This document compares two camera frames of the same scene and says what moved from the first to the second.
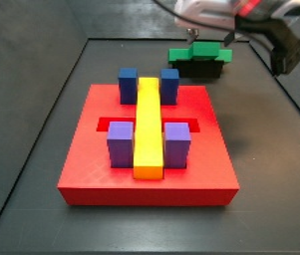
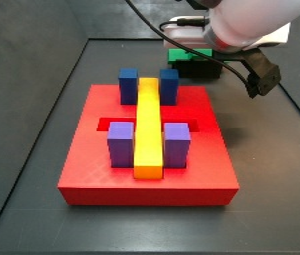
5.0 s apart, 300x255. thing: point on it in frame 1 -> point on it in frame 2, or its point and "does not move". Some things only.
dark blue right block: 169,84 does not move
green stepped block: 200,50 does not move
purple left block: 121,144 does not move
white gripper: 220,13 -> 190,36
